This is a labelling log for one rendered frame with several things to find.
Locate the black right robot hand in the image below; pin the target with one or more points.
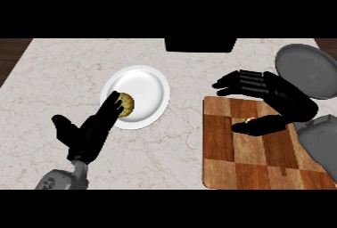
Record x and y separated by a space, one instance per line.
286 98

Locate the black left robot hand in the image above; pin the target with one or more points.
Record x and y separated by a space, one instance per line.
91 133

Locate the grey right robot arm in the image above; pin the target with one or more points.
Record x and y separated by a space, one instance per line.
320 142

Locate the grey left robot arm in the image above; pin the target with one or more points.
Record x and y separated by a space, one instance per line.
66 179

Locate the cupcake with red-white top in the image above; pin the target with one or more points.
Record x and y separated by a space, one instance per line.
252 119

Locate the grey round pan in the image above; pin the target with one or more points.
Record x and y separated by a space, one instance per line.
311 71

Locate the brown wooden cutting board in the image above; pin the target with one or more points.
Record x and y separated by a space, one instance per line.
246 160

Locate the yellow-brown round pastry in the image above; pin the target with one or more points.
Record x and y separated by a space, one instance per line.
128 104

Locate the white round plate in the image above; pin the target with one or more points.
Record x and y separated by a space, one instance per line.
145 89

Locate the black appliance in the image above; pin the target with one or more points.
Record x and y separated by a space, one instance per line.
202 45

